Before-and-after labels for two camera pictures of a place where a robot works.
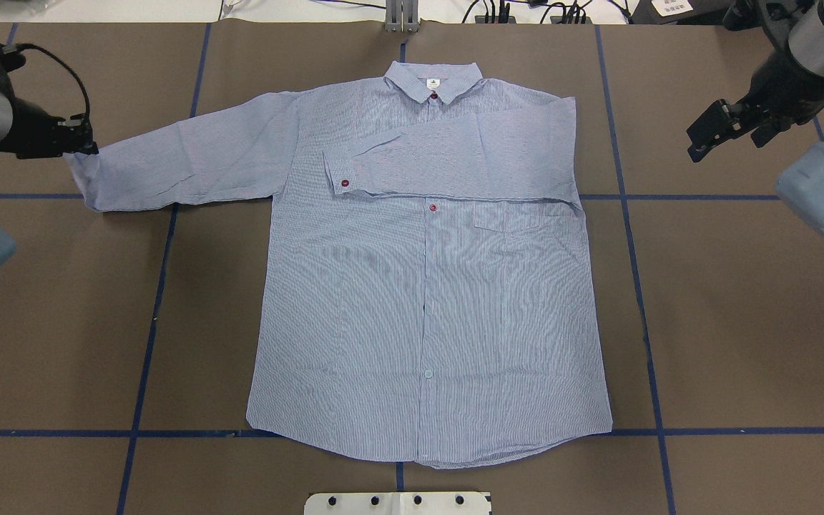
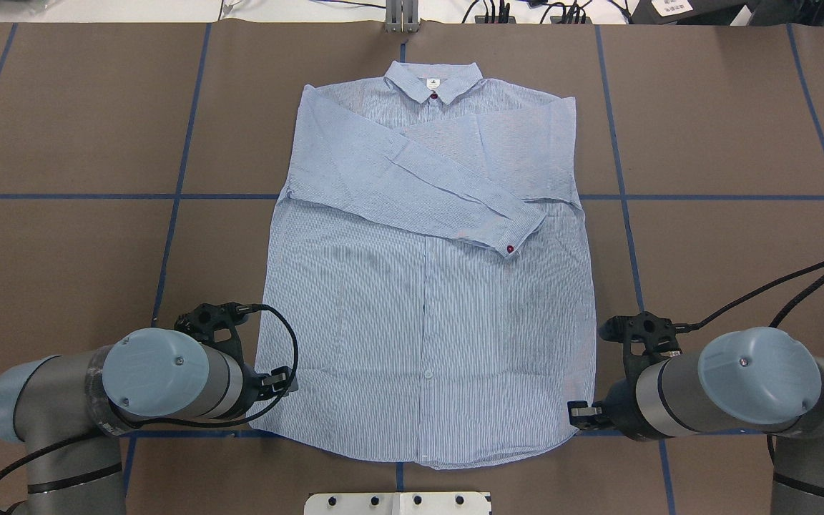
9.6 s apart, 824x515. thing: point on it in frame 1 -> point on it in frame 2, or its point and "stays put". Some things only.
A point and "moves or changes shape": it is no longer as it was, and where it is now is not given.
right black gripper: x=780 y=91 -> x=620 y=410
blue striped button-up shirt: x=432 y=300 moves or changes shape
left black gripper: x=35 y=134 -> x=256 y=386
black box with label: x=689 y=12 stays put
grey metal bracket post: x=402 y=16 stays put
